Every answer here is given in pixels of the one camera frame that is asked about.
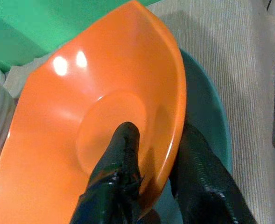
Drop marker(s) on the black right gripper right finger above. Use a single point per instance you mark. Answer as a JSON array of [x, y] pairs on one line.
[[205, 186]]

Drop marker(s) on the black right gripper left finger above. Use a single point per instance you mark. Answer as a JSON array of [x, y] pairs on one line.
[[118, 177]]

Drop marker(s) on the orange plastic bowl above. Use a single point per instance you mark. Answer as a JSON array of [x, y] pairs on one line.
[[86, 112]]

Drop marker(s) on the dark teal plastic bowl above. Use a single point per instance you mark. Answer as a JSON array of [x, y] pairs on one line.
[[205, 100]]

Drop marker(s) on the beige woven tablecloth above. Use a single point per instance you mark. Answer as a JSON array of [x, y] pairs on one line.
[[233, 58]]

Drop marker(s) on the green plastic plate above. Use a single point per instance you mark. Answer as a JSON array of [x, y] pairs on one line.
[[23, 25]]

